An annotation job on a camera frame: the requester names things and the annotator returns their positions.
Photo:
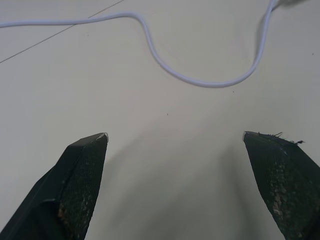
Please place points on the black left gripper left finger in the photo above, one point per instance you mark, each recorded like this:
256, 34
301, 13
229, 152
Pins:
77, 180

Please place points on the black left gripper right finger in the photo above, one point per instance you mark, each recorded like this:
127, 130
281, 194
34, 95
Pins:
287, 180

